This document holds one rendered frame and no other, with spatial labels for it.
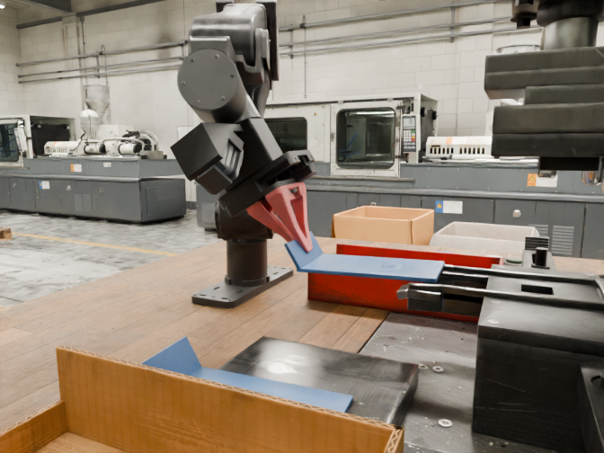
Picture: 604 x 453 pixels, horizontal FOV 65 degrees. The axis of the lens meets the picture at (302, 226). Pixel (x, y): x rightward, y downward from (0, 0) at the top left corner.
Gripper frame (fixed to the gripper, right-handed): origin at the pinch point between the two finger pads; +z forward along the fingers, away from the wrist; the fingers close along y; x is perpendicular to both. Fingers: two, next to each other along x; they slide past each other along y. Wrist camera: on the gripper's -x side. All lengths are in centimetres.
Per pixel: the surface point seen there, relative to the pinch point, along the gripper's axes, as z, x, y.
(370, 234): 13, 216, -63
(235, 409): 6.4, -25.1, 2.9
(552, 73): -2.1, -6.1, 27.8
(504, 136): 0.2, -9.6, 22.8
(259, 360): 7.1, -11.7, -4.0
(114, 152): -269, 519, -453
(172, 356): 2.6, -17.9, -6.7
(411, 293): 8.4, -5.8, 9.8
